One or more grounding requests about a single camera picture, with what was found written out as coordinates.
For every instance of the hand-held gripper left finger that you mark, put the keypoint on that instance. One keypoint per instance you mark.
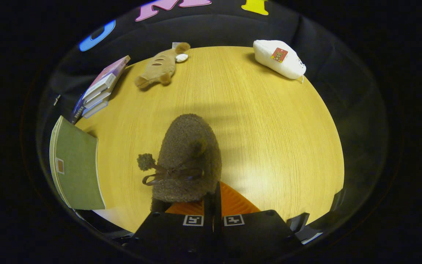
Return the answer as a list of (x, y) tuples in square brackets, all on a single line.
[(174, 238)]

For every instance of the green fabric storage box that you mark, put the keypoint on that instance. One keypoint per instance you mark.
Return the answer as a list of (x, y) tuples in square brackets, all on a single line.
[(77, 165)]

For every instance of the silver metal clip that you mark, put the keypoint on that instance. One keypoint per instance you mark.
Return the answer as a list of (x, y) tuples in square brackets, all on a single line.
[(56, 99)]

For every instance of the brown fuzzy shoe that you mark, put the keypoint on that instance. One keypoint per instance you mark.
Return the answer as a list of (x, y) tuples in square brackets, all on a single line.
[(189, 146)]

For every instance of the white plush toy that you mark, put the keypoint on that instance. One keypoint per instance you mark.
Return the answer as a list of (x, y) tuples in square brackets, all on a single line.
[(280, 58)]

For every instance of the white book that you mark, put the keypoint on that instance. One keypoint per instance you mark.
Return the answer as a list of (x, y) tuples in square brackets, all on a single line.
[(99, 96)]

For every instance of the pink book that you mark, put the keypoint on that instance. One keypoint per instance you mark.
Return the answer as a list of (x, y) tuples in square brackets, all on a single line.
[(112, 69)]

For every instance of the pale blue book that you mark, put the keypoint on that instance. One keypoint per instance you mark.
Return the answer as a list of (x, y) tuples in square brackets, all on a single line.
[(95, 109)]

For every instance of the dark blue book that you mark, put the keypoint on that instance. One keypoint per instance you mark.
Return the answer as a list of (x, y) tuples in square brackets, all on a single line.
[(77, 110)]

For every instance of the brown plush toy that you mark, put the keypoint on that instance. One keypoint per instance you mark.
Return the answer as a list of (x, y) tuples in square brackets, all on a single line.
[(159, 66)]

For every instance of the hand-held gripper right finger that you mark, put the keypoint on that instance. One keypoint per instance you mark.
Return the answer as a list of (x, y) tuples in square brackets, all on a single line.
[(255, 238)]

